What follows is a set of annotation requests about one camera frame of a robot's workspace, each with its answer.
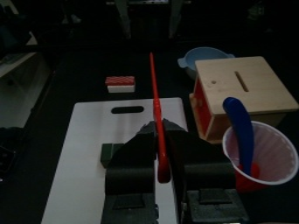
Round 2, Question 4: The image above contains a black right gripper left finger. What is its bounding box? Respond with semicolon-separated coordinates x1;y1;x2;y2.
100;120;160;224

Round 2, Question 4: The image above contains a red plastic toy knife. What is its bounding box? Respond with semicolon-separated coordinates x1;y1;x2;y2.
148;52;173;185

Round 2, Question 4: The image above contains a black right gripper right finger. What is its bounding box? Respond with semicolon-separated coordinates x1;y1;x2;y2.
161;117;250;224

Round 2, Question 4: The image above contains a blue plastic toy utensil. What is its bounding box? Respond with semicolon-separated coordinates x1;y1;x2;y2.
221;96;256;178

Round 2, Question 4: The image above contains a grey-blue bowl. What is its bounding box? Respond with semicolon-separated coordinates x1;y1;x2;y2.
176;46;237;81

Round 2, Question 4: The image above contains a white side shelf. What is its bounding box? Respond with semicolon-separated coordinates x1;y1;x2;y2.
0;31;54;130

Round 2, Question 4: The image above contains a wooden box with red front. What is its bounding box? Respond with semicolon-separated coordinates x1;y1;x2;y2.
188;55;299;144

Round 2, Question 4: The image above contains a white cutting board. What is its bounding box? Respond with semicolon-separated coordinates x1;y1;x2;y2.
40;97;189;224

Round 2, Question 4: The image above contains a red plastic cup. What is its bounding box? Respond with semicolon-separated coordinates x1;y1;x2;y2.
220;120;299;194

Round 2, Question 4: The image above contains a toy sushi roll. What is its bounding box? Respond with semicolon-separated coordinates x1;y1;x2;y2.
98;142;126;170

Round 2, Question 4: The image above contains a red and white toy nigiri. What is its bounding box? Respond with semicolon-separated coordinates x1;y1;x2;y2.
104;75;136;95

